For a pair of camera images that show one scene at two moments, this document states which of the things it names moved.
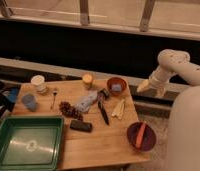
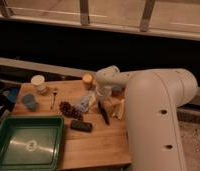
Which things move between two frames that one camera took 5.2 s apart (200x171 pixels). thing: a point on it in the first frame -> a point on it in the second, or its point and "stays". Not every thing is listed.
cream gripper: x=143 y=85 -> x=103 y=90
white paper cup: x=39 y=83 stays
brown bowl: x=116 y=81 stays
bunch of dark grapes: x=69 y=110 stays
